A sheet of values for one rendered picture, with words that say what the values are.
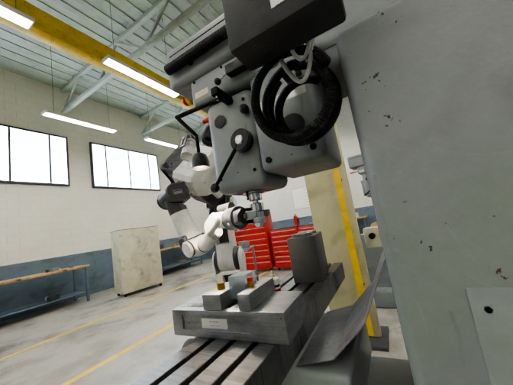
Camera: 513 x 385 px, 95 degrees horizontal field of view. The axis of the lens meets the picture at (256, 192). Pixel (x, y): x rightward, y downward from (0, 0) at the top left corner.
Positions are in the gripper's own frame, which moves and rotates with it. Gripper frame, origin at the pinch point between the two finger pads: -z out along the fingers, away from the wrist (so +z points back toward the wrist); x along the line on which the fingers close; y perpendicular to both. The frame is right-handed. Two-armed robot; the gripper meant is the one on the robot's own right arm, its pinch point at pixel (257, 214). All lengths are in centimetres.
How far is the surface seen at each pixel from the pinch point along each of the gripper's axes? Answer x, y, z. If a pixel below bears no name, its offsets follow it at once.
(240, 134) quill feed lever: -9.9, -23.6, -9.9
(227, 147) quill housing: -9.9, -22.7, -1.8
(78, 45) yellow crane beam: -21, -354, 402
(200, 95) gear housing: -14.1, -42.8, 3.5
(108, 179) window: 63, -208, 824
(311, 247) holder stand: 26.7, 16.6, 1.3
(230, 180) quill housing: -10.2, -11.6, -1.2
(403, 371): 20, 50, -29
